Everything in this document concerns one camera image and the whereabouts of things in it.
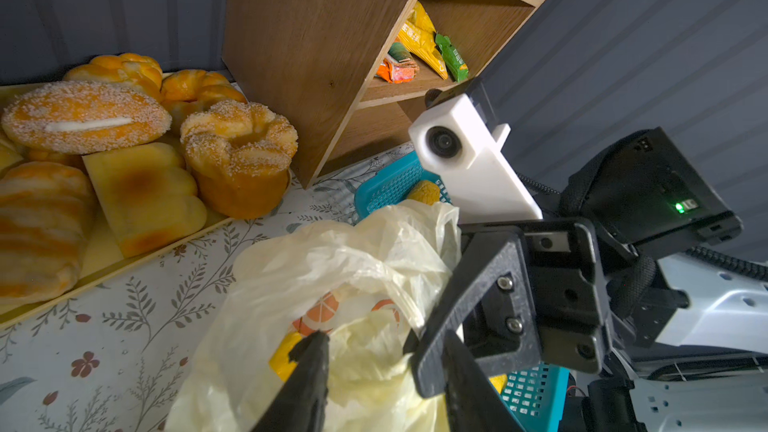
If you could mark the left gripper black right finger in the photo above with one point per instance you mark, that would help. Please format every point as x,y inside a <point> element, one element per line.
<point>473,405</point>

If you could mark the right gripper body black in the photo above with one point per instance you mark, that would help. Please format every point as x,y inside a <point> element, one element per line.
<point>551,306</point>

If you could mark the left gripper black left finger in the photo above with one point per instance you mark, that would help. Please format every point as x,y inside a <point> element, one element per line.
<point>300,404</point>

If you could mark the teal plastic basket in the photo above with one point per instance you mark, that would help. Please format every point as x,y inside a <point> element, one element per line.
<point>396,183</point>

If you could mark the cream plastic grocery bag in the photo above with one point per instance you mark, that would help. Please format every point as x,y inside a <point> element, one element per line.
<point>367,286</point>

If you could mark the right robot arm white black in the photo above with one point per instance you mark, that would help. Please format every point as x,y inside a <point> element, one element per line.
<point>611,278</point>

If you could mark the orange yellow mango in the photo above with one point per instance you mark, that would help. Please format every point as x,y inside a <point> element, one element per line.
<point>426,192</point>

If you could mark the small green snack packet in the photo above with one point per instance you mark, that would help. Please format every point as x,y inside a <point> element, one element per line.
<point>454,62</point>

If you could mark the orange snack bag lower shelf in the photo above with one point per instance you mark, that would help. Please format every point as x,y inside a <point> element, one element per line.
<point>398,65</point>

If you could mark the yellow snack bag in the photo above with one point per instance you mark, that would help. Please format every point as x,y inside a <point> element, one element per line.
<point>418,36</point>

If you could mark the bread rolls tray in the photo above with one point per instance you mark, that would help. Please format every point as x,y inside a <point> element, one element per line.
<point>119,161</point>

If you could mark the wooden shelf unit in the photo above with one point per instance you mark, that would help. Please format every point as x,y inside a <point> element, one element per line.
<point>314,61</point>

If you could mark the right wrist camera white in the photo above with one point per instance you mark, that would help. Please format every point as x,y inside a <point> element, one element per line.
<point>452,141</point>

